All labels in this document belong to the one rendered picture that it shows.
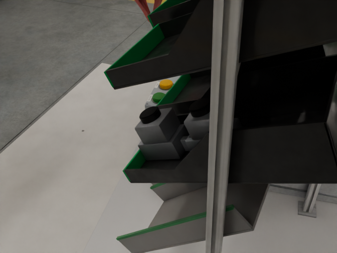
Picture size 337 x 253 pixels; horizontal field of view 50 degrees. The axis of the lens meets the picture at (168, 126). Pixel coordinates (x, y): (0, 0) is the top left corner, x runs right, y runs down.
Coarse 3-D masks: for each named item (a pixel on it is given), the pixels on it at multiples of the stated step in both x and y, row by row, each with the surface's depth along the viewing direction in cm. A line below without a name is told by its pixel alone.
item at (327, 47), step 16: (320, 48) 43; (336, 48) 48; (256, 64) 48; (272, 64) 47; (192, 80) 69; (208, 80) 66; (176, 96) 66; (192, 96) 63; (208, 96) 55; (176, 112) 60
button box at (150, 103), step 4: (176, 76) 114; (160, 80) 112; (172, 80) 112; (176, 80) 112; (156, 84) 111; (156, 88) 109; (160, 88) 109; (152, 92) 108; (156, 92) 108; (164, 92) 107; (148, 100) 105; (152, 100) 104; (148, 104) 103; (152, 104) 103; (156, 104) 103
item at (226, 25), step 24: (216, 0) 26; (240, 0) 25; (216, 24) 27; (240, 24) 27; (216, 48) 28; (216, 72) 29; (216, 96) 31; (216, 120) 33; (216, 144) 34; (216, 168) 37; (216, 192) 40; (312, 192) 81; (216, 216) 43; (312, 216) 84; (216, 240) 45
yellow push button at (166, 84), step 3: (162, 81) 110; (165, 81) 110; (168, 81) 110; (171, 81) 109; (159, 84) 109; (162, 84) 108; (165, 84) 108; (168, 84) 108; (171, 84) 108; (162, 87) 108; (165, 87) 108; (168, 87) 108
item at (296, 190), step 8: (272, 184) 89; (280, 184) 87; (288, 184) 87; (296, 184) 86; (304, 184) 85; (328, 184) 83; (336, 184) 82; (280, 192) 89; (288, 192) 88; (296, 192) 88; (304, 192) 87; (320, 192) 85; (328, 192) 85; (336, 192) 84; (320, 200) 87; (328, 200) 86; (336, 200) 86
